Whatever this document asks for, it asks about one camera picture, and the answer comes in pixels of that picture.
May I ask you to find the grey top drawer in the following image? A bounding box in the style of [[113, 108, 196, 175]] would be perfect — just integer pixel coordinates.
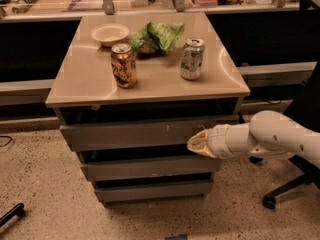
[[60, 115, 238, 152]]

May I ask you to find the grey drawer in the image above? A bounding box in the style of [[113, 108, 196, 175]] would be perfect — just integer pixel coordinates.
[[60, 115, 238, 152], [95, 180, 213, 203], [81, 155, 221, 181]]

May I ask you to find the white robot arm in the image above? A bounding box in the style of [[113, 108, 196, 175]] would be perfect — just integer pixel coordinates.
[[187, 110, 320, 167]]

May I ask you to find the grey bottom drawer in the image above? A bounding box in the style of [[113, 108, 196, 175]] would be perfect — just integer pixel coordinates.
[[95, 180, 213, 203]]

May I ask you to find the beige-top drawer cabinet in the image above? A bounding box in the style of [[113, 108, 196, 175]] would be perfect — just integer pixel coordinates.
[[46, 13, 250, 191]]

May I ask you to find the grey middle drawer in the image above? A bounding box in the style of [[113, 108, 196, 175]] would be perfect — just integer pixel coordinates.
[[81, 155, 221, 181]]

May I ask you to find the white green soda can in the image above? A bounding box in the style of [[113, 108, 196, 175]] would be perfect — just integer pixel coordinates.
[[180, 37, 205, 80]]

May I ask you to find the brown soda can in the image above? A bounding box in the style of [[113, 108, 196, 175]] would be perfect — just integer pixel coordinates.
[[111, 43, 137, 88]]

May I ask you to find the black office chair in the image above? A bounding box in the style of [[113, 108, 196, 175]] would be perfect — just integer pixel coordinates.
[[249, 62, 320, 211]]

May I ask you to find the green chip bag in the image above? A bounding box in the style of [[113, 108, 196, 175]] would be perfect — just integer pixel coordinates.
[[129, 22, 185, 55]]

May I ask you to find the long background workbench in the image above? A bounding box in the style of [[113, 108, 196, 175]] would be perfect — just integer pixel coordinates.
[[0, 0, 320, 132]]

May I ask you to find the white bowl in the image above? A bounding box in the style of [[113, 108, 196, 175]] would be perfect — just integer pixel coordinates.
[[91, 23, 129, 47]]

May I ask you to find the black bar on floor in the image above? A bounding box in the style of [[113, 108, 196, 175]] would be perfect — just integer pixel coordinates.
[[0, 203, 25, 228]]

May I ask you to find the black floor cable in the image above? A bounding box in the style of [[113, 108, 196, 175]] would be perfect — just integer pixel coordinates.
[[0, 134, 14, 148]]

